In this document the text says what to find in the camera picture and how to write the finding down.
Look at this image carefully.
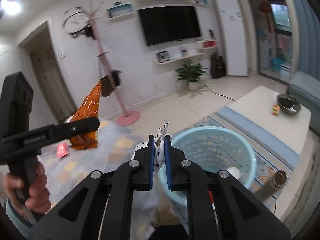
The red white paper bucket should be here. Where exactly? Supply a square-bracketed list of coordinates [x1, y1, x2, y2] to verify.
[56, 142, 69, 159]

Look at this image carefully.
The orange snack package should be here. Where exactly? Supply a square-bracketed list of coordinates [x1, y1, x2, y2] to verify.
[70, 81, 101, 150]

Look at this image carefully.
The heart pattern white paper bag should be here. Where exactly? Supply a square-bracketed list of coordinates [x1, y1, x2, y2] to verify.
[133, 119, 171, 176]

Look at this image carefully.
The left hand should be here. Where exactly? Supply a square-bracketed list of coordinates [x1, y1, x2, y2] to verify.
[3, 162, 52, 219]

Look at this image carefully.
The patterned scallop tablecloth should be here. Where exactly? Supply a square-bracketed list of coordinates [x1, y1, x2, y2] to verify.
[37, 115, 190, 240]

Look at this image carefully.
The metal thermos bottle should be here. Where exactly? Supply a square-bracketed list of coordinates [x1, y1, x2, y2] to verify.
[254, 170, 287, 202]

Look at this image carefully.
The blue patterned rug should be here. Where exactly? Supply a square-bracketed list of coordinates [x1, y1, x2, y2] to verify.
[192, 107, 299, 193]

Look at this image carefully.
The light green left sleeve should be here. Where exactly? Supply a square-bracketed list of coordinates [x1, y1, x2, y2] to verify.
[5, 199, 33, 238]

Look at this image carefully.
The white coffee table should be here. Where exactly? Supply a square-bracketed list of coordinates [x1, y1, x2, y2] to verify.
[226, 85, 313, 156]

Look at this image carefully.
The brown tote bag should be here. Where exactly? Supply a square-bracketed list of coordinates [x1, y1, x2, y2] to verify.
[99, 55, 115, 98]

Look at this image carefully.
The colourful puzzle cube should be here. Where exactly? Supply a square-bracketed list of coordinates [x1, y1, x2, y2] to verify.
[272, 105, 280, 116]

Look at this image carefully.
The black small bag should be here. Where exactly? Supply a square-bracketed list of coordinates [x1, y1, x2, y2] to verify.
[112, 69, 121, 87]

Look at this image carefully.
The dark metal bowl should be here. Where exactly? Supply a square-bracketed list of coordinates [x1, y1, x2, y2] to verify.
[277, 94, 301, 115]

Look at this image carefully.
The black cap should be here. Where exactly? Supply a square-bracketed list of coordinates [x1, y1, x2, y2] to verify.
[84, 25, 95, 40]

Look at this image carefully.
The green potted plant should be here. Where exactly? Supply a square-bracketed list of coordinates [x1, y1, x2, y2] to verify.
[176, 59, 206, 92]

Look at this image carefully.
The black acoustic guitar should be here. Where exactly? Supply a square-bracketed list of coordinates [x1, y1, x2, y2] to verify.
[208, 29, 226, 79]

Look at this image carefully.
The blue bucket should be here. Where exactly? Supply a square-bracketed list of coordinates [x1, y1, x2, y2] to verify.
[271, 57, 283, 71]

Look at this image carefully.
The framed butterfly picture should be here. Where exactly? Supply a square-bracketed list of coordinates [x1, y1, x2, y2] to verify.
[156, 50, 170, 63]

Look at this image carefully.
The blue white cube shelf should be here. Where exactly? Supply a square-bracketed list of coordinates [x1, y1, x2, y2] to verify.
[106, 3, 135, 20]

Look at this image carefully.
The white refrigerator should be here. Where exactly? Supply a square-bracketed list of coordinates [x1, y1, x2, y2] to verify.
[215, 0, 248, 76]

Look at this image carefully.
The black power cable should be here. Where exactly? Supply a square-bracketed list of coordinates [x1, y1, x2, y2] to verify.
[203, 82, 237, 103]

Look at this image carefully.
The white round wall clock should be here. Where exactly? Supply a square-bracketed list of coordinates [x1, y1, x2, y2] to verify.
[62, 7, 89, 38]

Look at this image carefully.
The white lower wall shelf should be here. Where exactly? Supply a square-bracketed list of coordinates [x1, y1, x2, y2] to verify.
[154, 53, 207, 66]

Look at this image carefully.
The red white wall box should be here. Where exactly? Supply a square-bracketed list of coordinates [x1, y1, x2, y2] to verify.
[196, 39, 217, 50]

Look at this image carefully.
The black wall television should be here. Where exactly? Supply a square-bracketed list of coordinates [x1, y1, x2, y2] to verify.
[138, 6, 202, 46]

